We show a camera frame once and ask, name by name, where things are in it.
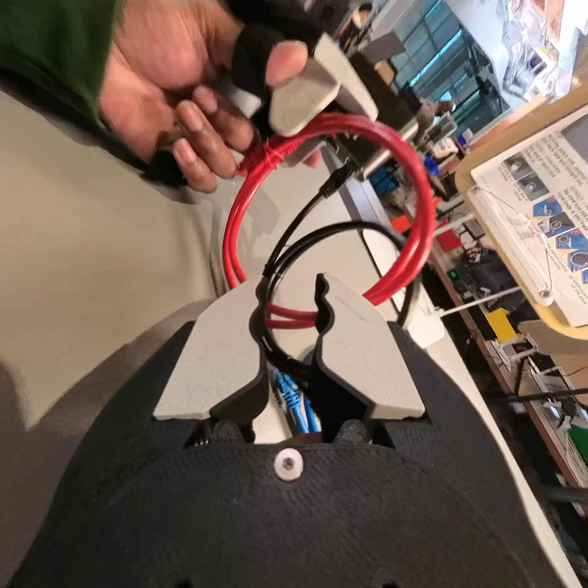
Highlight wooden instruction sheet board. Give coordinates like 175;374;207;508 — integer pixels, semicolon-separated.
455;85;588;329

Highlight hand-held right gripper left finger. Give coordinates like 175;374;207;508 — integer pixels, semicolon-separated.
152;275;271;435

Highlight yellow square marker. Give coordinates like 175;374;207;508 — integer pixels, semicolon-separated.
484;308;517;343

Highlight black ethernet cable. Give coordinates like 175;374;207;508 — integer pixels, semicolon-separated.
257;161;421;382

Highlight person's left hand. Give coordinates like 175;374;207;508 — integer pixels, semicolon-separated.
99;0;322;194

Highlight blue ethernet cable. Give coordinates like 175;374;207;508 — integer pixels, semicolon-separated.
273;356;322;435

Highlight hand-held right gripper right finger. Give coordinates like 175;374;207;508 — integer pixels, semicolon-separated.
309;272;427;442

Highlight person's left forearm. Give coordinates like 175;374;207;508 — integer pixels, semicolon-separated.
0;0;120;134

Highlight red ethernet cable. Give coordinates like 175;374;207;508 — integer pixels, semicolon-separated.
222;112;436;331

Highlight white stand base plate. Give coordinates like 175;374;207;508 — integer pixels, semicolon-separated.
360;225;445;351

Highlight stand metal rod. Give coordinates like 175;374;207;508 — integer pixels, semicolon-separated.
434;211;476;230
434;286;524;318

